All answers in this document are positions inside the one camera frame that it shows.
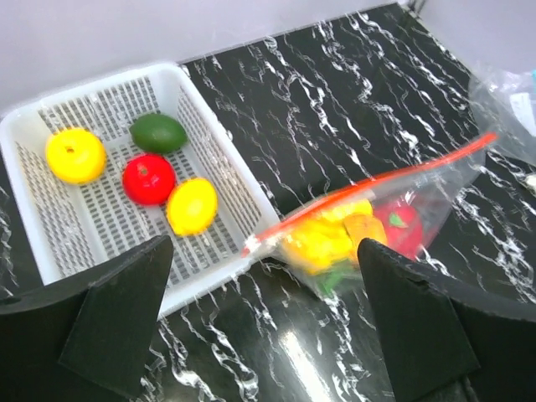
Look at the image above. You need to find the yellow banana bunch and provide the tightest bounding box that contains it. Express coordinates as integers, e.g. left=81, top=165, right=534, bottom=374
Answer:
left=281, top=200, right=388, bottom=275

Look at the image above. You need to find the clear bag with blue zipper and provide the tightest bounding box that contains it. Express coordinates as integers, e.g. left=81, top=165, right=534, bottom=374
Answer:
left=468, top=64, right=535, bottom=143

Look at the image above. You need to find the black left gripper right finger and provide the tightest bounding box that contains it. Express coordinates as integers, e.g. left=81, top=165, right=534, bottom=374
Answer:
left=358, top=239, right=535, bottom=401

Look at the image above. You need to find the green avocado fruit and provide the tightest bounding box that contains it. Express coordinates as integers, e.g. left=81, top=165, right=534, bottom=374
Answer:
left=129, top=113, right=188, bottom=154

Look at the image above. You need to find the yellow orange fruit top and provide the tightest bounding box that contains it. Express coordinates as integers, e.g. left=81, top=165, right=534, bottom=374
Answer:
left=45, top=127, right=106, bottom=185

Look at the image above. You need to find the black marble pattern mat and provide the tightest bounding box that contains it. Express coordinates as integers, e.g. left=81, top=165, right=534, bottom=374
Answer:
left=0, top=0, right=536, bottom=402

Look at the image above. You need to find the white plastic perforated basket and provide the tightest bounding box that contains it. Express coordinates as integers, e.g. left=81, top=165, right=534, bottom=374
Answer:
left=1, top=63, right=278, bottom=315

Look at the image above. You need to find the clear bag with orange zipper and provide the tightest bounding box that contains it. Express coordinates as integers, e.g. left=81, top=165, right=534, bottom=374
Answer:
left=243, top=132, right=497, bottom=298

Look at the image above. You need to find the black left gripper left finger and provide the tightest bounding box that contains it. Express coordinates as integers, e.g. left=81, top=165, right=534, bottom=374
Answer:
left=1, top=235, right=173, bottom=401

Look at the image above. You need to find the small yellow fruit middle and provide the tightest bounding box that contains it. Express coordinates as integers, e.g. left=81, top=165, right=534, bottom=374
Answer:
left=166, top=178, right=219, bottom=237

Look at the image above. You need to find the red apple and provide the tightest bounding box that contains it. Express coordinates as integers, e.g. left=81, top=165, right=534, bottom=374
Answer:
left=122, top=154, right=177, bottom=206

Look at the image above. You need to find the pink dragon fruit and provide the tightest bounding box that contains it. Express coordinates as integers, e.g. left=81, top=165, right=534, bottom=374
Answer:
left=317, top=196, right=425, bottom=294

